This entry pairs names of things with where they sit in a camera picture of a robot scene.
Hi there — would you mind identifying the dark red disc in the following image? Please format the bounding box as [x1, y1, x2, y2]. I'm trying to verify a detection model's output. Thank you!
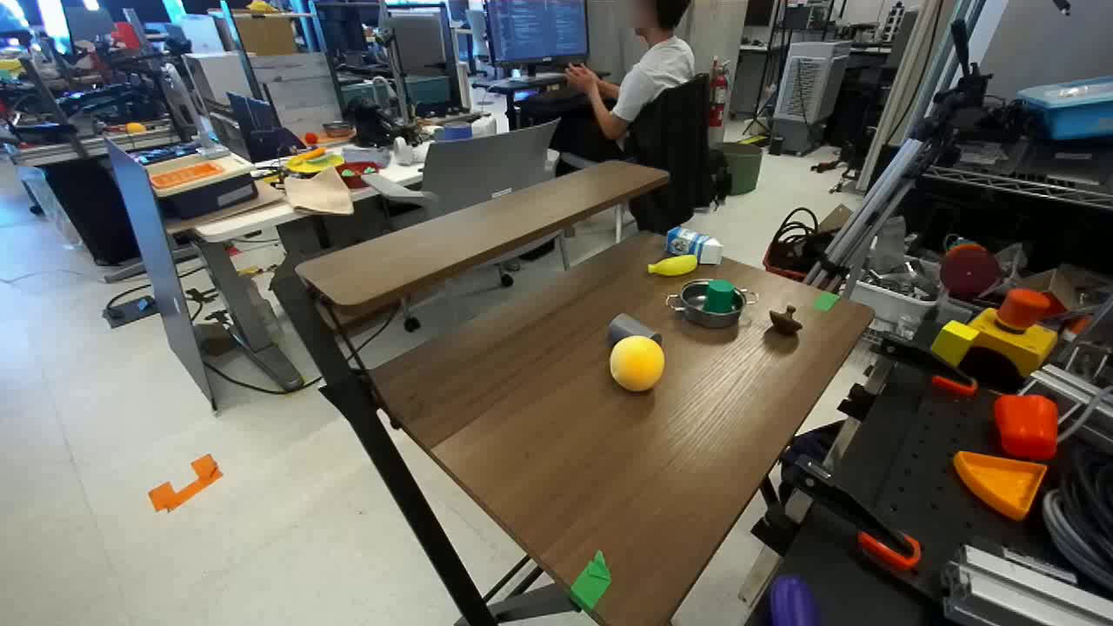
[934, 242, 1005, 307]

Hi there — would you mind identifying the brown wooden spinning top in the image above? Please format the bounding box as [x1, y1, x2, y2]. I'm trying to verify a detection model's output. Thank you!
[766, 302, 807, 341]

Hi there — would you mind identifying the purple round object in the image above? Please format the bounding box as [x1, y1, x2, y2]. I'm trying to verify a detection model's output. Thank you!
[763, 570, 829, 626]

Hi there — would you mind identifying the aluminium extrusion bar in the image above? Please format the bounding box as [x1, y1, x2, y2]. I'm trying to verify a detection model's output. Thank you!
[939, 544, 1113, 626]

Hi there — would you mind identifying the orange rounded block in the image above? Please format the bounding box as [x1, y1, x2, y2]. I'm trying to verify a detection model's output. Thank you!
[991, 395, 1061, 467]

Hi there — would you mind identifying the yellow ball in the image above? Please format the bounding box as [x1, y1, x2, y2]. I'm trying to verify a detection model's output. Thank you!
[606, 334, 671, 397]

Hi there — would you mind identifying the computer monitor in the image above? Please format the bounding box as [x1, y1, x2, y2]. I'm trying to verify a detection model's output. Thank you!
[483, 0, 591, 74]

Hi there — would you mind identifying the white plastic bin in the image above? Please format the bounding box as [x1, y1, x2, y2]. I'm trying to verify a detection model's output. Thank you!
[850, 274, 947, 330]

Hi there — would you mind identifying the orange wedge block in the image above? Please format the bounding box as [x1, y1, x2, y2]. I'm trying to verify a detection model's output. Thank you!
[951, 449, 1050, 526]

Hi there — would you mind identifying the orange floor tape marker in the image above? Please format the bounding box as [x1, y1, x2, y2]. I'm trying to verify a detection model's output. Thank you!
[145, 454, 227, 515]

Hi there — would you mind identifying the black perforated board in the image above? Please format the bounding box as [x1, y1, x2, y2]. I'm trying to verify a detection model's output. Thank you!
[743, 362, 1113, 626]

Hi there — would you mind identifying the black bag red trim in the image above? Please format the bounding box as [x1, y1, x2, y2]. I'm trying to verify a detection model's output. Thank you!
[763, 205, 829, 282]

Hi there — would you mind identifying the yellow toy banana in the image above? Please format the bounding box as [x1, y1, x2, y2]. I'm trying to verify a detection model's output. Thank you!
[642, 250, 701, 282]

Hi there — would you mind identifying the small metal pot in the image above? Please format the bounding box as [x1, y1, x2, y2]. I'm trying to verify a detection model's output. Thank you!
[669, 278, 752, 334]

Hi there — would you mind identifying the blue and white bottle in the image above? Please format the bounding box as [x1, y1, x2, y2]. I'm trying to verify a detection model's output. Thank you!
[661, 222, 726, 269]

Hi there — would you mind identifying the black clamp orange handle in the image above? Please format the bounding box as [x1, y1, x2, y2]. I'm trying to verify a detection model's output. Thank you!
[872, 334, 985, 404]
[786, 456, 926, 577]

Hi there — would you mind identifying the beige cloth bag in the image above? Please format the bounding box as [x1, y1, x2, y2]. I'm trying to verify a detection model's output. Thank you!
[283, 166, 359, 222]

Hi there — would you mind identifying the yellow toy block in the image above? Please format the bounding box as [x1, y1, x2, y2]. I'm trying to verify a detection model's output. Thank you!
[927, 307, 1061, 383]

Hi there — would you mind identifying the green trash bin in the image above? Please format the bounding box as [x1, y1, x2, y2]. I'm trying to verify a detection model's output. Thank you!
[719, 137, 769, 200]

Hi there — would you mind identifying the grey cylinder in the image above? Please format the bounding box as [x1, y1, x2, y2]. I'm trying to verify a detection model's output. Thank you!
[606, 311, 661, 344]

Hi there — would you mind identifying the black box orange label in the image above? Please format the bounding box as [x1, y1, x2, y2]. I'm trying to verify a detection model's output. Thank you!
[145, 149, 262, 220]

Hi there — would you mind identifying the raised wooden shelf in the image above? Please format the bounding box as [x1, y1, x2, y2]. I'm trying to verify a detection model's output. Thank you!
[296, 158, 676, 316]

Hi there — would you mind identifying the red-orange knob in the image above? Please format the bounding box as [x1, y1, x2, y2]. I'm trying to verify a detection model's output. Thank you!
[994, 287, 1057, 338]

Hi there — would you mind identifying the blue plastic bin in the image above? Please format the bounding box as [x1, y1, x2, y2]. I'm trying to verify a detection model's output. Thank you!
[1017, 77, 1113, 148]

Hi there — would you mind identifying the blue-grey divider panel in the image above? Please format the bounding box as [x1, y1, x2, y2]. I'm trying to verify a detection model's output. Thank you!
[105, 140, 220, 413]

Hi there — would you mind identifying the black office chair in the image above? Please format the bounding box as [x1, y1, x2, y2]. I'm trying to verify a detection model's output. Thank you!
[624, 74, 735, 236]

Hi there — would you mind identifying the green octagonal block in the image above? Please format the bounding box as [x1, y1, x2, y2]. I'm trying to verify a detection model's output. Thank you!
[701, 278, 743, 319]

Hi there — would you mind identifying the grey chair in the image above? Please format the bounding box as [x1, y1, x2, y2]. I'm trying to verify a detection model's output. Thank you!
[418, 120, 565, 220]

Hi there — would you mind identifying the seated person white shirt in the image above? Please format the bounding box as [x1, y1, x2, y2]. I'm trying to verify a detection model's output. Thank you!
[565, 0, 700, 149]

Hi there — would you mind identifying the black table frame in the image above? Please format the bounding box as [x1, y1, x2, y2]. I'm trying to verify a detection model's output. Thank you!
[271, 261, 585, 626]

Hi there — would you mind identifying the floor power strip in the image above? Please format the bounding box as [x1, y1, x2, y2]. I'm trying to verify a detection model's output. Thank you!
[101, 282, 161, 330]

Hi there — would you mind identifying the cardboard box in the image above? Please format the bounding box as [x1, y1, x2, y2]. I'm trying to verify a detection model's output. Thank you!
[235, 10, 304, 61]

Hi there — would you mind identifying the grey cable bundle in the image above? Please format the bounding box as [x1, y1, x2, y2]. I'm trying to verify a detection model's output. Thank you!
[1040, 446, 1113, 596]

